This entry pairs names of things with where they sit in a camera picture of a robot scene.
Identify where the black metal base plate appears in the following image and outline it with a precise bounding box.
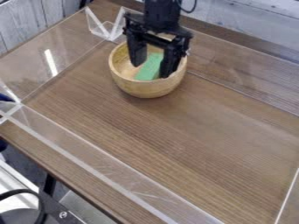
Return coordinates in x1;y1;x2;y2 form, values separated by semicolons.
38;192;85;224

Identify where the black cable loop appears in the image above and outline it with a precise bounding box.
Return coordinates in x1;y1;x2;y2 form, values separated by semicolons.
0;188;48;224

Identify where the black metal table leg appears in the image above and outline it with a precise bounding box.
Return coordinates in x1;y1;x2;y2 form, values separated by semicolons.
42;174;56;196

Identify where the light wooden bowl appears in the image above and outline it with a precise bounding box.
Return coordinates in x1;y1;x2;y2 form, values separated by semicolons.
108;42;186;98

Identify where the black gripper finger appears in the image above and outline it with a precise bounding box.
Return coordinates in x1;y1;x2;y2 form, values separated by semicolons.
158;43;185;79
125;31;146;67

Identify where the clear acrylic tray wall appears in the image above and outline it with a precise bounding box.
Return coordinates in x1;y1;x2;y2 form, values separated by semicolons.
0;0;299;224

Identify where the clear acrylic corner bracket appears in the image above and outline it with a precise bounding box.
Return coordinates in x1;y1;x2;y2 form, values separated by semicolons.
84;7;125;43

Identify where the green rectangular block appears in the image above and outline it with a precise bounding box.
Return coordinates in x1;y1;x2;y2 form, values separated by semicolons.
134;52;164;81

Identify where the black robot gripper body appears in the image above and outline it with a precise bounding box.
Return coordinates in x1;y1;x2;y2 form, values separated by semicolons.
124;0;192;48

